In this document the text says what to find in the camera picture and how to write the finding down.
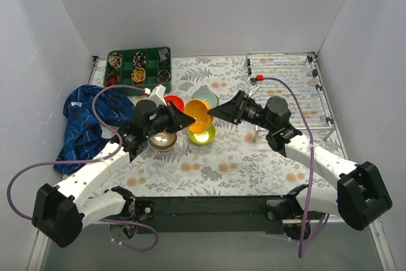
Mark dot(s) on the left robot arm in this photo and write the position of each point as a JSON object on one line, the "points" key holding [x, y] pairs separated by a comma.
{"points": [[131, 141]]}

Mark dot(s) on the lime green bowl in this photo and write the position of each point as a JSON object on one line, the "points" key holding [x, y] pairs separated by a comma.
{"points": [[203, 138]]}

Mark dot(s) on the blue plaid shirt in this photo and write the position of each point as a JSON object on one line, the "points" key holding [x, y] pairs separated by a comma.
{"points": [[83, 132]]}

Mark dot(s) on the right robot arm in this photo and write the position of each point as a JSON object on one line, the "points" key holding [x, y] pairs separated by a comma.
{"points": [[343, 175]]}

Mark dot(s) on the rolled tie brown black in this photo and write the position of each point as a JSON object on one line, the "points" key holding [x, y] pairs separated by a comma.
{"points": [[163, 76]]}

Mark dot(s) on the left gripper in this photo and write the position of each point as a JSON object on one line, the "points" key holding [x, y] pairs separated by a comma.
{"points": [[171, 115]]}

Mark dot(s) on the pale green bowl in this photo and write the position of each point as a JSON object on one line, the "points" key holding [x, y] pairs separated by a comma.
{"points": [[207, 96]]}

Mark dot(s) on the rolled tie yellow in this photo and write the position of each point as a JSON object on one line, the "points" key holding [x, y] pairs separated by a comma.
{"points": [[138, 76]]}

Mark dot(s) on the rolled tie pink brown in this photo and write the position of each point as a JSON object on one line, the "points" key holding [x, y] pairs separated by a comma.
{"points": [[115, 60]]}

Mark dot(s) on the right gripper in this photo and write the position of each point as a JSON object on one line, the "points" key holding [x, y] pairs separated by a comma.
{"points": [[239, 108]]}

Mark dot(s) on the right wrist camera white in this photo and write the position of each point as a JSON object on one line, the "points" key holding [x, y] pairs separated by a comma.
{"points": [[254, 82]]}

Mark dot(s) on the beige bowl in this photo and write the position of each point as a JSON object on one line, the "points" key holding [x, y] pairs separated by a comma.
{"points": [[162, 148]]}

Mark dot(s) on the yellow orange bowl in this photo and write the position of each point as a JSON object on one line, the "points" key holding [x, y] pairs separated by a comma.
{"points": [[198, 109]]}

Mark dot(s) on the black brown bowl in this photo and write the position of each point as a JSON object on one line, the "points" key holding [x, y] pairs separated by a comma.
{"points": [[164, 138]]}

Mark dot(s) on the rolled tie red black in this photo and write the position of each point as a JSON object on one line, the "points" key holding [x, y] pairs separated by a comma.
{"points": [[112, 79]]}

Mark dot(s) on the rolled tie black dotted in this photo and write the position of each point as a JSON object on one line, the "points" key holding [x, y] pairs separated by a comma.
{"points": [[139, 60]]}

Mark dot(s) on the rolled tie dark grey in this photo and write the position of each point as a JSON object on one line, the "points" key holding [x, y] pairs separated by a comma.
{"points": [[164, 57]]}

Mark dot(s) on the green compartment tray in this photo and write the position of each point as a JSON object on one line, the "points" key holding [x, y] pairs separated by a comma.
{"points": [[152, 68]]}

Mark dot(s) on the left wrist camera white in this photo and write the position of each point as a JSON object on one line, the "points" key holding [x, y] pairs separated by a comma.
{"points": [[156, 95]]}

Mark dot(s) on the metal dish rack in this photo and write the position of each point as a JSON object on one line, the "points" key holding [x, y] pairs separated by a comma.
{"points": [[301, 87]]}

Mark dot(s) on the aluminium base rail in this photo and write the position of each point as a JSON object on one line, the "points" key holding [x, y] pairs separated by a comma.
{"points": [[203, 214]]}

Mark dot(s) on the floral table mat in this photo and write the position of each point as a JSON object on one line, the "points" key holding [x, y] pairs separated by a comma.
{"points": [[237, 162]]}

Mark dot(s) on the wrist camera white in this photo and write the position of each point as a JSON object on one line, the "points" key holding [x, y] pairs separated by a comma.
{"points": [[156, 95], [254, 82]]}

